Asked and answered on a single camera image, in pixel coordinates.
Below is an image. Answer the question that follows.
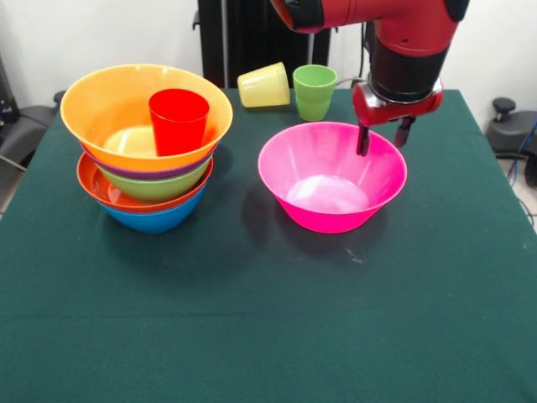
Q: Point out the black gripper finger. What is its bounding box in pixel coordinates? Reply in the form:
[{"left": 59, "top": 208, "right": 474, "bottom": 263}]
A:
[
  {"left": 355, "top": 123, "right": 373, "bottom": 158},
  {"left": 394, "top": 117, "right": 417, "bottom": 149}
]

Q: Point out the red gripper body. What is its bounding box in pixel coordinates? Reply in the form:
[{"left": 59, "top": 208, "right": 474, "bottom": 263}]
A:
[{"left": 351, "top": 79, "right": 445, "bottom": 128}]

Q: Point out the pink plastic bowl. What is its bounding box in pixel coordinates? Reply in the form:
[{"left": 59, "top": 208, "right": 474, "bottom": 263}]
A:
[{"left": 257, "top": 121, "right": 409, "bottom": 234}]

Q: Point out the yellow plastic cup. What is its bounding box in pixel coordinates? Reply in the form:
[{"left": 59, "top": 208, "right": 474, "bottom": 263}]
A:
[{"left": 237, "top": 61, "right": 291, "bottom": 109}]

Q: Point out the red plastic cup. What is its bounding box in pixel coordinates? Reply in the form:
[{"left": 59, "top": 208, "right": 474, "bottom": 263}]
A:
[{"left": 148, "top": 88, "right": 211, "bottom": 157}]

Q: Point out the green plastic bowl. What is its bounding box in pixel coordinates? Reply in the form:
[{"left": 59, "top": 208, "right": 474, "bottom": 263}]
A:
[{"left": 96, "top": 157, "right": 212, "bottom": 203}]

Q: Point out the purple plastic bowl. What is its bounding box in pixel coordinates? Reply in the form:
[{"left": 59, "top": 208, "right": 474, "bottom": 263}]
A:
[{"left": 79, "top": 140, "right": 220, "bottom": 181}]

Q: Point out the large blue plastic bowl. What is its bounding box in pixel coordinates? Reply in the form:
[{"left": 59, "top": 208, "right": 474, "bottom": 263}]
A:
[{"left": 98, "top": 184, "right": 206, "bottom": 234}]

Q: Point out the orange plastic bowl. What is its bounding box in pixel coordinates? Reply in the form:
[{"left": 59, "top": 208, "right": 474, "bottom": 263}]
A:
[{"left": 60, "top": 63, "right": 234, "bottom": 172}]

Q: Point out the red-orange plastic bowl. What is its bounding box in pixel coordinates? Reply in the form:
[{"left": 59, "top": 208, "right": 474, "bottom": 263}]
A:
[{"left": 76, "top": 151, "right": 215, "bottom": 213}]

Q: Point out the green plastic cup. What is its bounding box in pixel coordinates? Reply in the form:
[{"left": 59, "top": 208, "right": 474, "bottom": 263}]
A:
[{"left": 292, "top": 64, "right": 338, "bottom": 123}]

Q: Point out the black chair base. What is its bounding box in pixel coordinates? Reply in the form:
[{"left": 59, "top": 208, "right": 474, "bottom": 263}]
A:
[{"left": 486, "top": 97, "right": 537, "bottom": 188}]

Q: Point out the dark green tablecloth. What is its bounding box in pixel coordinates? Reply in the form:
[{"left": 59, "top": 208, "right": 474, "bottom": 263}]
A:
[{"left": 0, "top": 86, "right": 537, "bottom": 403}]

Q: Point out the grey chair base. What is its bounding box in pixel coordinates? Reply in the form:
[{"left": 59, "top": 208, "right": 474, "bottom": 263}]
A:
[{"left": 0, "top": 104, "right": 55, "bottom": 169}]

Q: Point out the black hanging cable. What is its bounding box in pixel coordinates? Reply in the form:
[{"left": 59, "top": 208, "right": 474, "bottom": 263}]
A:
[{"left": 351, "top": 23, "right": 375, "bottom": 89}]

